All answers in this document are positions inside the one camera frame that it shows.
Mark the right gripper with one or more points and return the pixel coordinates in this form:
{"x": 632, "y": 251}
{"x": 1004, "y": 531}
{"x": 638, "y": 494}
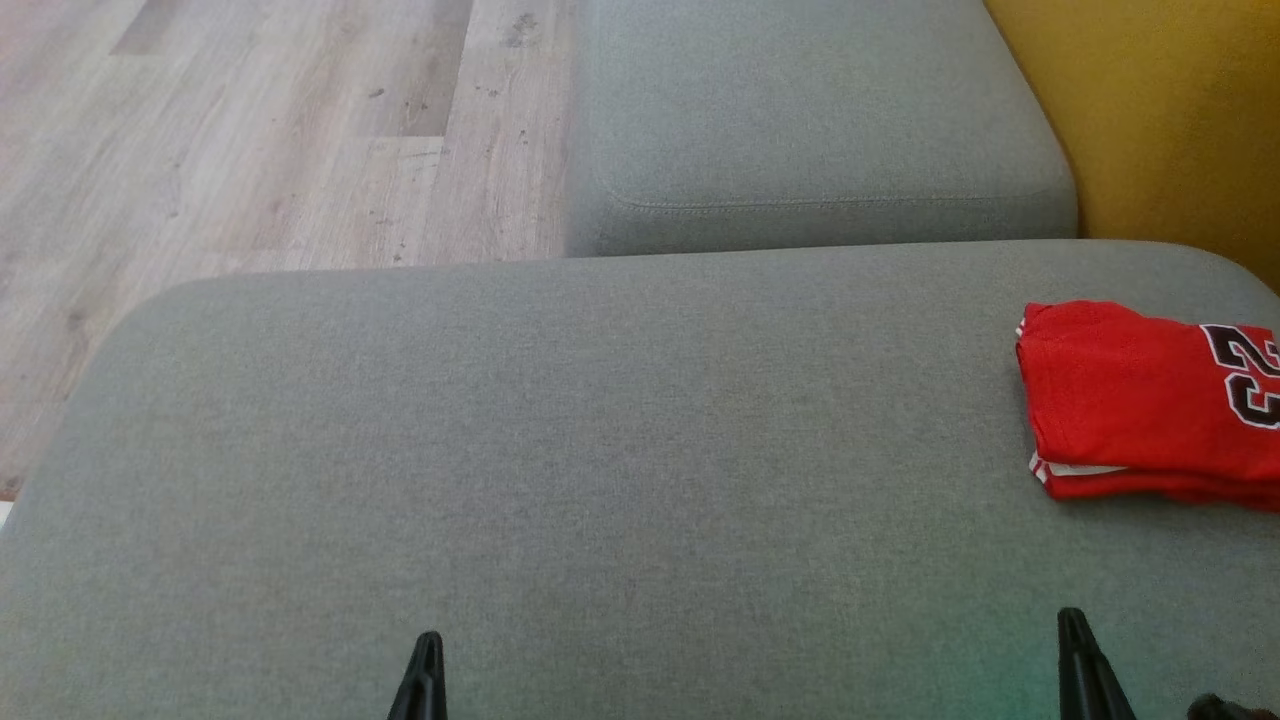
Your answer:
{"x": 1225, "y": 710}

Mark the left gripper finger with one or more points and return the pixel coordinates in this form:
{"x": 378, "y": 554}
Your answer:
{"x": 415, "y": 695}
{"x": 438, "y": 695}

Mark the red number 23 basketball jersey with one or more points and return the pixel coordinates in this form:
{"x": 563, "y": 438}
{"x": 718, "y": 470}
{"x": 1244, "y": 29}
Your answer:
{"x": 1120, "y": 390}

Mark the large grey sofa seat cushion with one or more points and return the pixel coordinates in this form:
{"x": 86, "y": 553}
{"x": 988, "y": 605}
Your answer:
{"x": 600, "y": 450}

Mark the wide yellow sofa backrest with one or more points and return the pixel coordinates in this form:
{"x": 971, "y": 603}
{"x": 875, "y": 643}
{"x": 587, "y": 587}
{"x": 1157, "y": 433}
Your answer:
{"x": 1170, "y": 120}

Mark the medium grey sofa seat cushion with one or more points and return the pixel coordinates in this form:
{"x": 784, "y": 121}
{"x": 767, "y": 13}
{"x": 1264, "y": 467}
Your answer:
{"x": 820, "y": 110}

